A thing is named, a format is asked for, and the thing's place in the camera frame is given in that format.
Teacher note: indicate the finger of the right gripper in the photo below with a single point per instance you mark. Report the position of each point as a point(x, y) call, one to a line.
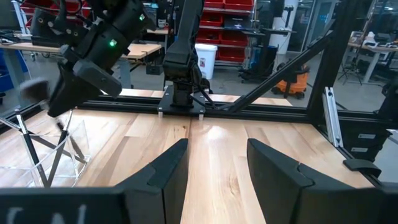
point(71, 93)
point(99, 79)

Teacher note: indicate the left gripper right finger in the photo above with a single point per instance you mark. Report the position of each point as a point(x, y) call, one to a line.
point(295, 193)

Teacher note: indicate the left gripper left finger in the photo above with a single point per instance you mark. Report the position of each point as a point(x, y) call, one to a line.
point(161, 186)

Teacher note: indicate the thick black powder brush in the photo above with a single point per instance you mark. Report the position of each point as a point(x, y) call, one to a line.
point(34, 90)

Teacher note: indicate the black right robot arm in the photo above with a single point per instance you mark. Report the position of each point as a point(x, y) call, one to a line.
point(182, 62)

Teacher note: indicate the wooden top desk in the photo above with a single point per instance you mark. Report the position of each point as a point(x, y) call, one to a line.
point(143, 49)

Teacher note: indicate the clear acrylic organizer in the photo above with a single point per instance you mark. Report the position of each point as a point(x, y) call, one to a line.
point(79, 146)

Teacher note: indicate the silver aluminium extrusion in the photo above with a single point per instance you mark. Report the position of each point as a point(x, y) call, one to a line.
point(332, 116)

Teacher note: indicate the white trash bin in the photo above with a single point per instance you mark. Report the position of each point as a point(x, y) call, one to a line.
point(205, 60)

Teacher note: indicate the orange shop vacuum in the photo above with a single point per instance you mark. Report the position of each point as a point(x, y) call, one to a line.
point(293, 82)

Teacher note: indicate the red storage bin shelf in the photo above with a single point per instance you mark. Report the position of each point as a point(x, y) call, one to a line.
point(233, 37)

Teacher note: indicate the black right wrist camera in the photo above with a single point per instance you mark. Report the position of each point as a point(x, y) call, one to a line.
point(46, 28)

